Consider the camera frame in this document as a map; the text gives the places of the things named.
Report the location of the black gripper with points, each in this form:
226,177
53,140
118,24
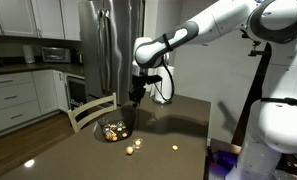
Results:
138,87

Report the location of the clear wrapped candy packet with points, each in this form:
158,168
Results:
137,144

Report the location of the yellow candy on counter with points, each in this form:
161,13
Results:
175,147

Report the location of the yellow round candy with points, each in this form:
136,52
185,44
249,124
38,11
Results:
129,150

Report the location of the cream wooden chair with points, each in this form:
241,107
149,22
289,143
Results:
82,115

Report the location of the stainless steel refrigerator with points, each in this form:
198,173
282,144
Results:
108,30

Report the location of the black wire mesh basket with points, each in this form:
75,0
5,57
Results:
115,126

